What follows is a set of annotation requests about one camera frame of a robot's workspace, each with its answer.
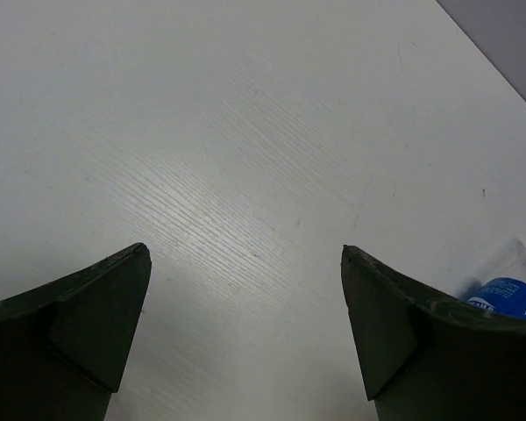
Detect blue label clear bottle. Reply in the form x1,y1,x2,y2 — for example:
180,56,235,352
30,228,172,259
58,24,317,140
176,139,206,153
458,238,526,320

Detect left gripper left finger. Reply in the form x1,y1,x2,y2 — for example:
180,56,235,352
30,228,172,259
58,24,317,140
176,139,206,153
0,243,152,420

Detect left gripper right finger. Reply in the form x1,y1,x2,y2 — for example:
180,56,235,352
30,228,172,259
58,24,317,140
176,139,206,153
341,246,526,420

